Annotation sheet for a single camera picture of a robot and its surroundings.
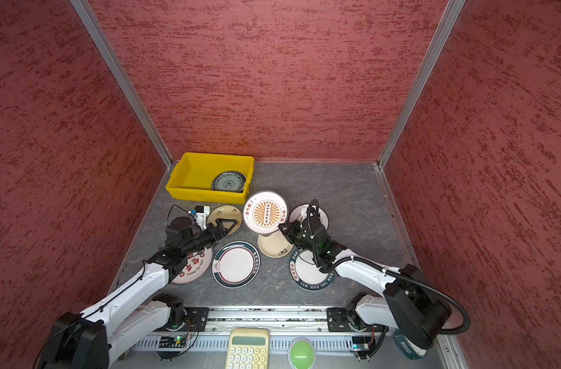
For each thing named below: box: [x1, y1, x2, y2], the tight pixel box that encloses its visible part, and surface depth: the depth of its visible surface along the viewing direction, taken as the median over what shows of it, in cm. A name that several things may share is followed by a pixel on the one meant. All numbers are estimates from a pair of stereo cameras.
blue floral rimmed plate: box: [211, 170, 247, 193], surface depth 112 cm
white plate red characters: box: [171, 246, 214, 286], surface depth 86 cm
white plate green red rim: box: [211, 240, 262, 290], surface depth 87 cm
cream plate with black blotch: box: [257, 228, 294, 259], surface depth 91 cm
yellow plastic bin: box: [165, 152, 255, 206], surface depth 113 cm
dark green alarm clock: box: [393, 329, 429, 363], surface depth 67 cm
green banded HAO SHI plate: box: [288, 248, 335, 292], surface depth 84 cm
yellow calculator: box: [225, 327, 270, 369], surface depth 68 cm
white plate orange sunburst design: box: [242, 190, 289, 236], surface depth 87 cm
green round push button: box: [287, 336, 316, 369], surface depth 68 cm
